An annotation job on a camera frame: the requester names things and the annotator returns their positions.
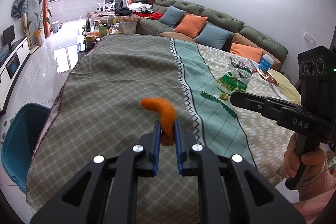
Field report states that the black clothes pile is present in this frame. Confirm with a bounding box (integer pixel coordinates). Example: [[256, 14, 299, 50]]
[[114, 7, 133, 16]]

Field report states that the white office chair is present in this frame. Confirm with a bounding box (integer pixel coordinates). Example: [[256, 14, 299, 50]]
[[96, 0, 118, 13]]

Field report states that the tall potted plant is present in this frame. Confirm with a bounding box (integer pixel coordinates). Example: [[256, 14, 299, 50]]
[[27, 0, 52, 47]]

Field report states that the cluttered glass coffee table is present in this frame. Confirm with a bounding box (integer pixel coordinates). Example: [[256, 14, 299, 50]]
[[77, 21, 137, 57]]

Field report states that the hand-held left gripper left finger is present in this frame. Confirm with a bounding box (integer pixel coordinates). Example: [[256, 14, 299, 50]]
[[29, 120, 161, 224]]

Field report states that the white bathroom scale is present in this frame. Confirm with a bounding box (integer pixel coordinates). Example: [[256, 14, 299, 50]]
[[0, 119, 8, 146]]

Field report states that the clear pink packet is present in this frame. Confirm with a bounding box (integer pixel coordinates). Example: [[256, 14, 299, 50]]
[[245, 60, 259, 74]]

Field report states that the cloth-covered standing fan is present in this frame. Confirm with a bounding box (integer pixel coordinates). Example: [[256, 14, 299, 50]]
[[11, 0, 29, 19]]

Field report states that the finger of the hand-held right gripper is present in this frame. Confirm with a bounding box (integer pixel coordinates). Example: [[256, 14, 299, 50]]
[[230, 92, 283, 120]]

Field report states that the torn green wrapper strip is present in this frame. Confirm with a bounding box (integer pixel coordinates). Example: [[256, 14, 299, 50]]
[[201, 91, 237, 119]]

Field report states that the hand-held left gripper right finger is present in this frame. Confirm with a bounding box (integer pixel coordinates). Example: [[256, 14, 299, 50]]
[[175, 119, 306, 224]]

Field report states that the white wall switch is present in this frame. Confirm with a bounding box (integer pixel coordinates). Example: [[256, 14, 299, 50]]
[[303, 32, 316, 44]]

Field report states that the gold foil wrapper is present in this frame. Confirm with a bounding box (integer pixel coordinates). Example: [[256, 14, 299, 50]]
[[256, 69, 280, 86]]

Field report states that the red cloth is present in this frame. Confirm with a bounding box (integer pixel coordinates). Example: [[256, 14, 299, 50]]
[[141, 12, 164, 21]]

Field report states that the person's right forearm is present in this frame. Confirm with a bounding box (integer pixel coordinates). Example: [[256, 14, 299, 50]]
[[298, 158, 336, 204]]

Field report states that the green sectional sofa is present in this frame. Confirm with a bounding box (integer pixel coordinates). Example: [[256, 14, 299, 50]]
[[136, 0, 289, 73]]

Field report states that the person's right hand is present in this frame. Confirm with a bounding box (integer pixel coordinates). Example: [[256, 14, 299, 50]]
[[283, 134, 329, 180]]

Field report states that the person's knit sweater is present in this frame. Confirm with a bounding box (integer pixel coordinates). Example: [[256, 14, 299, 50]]
[[289, 198, 336, 224]]

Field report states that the white black TV cabinet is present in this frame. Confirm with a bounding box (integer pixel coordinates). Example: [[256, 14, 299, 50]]
[[0, 36, 29, 115]]

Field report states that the yellow cloth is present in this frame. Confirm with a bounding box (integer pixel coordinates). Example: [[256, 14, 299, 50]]
[[267, 69, 303, 104]]

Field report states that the blue white cup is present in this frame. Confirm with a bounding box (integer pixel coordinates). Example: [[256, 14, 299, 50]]
[[258, 54, 274, 72]]

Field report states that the blue cushion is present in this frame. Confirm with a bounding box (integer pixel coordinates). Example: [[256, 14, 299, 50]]
[[195, 23, 232, 50], [159, 5, 186, 28]]

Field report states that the curved orange peel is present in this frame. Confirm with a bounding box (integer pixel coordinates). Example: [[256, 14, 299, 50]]
[[141, 97, 177, 146]]

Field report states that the clear green-print plastic bag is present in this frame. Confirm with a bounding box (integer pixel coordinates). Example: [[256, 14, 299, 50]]
[[215, 68, 253, 99]]

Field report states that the teal plastic bin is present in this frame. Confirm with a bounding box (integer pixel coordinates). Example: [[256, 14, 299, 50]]
[[1, 102, 52, 194]]

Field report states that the white standing air conditioner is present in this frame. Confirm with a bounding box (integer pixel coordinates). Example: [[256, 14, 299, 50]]
[[24, 0, 47, 42]]

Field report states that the black monitor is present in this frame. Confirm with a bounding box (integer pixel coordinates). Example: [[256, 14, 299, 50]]
[[2, 24, 16, 47]]

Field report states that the orange cushion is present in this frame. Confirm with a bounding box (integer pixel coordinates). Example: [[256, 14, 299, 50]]
[[173, 14, 208, 39], [228, 43, 264, 62]]

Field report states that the grey cloth bundle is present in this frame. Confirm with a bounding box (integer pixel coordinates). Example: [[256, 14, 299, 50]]
[[0, 45, 11, 61]]

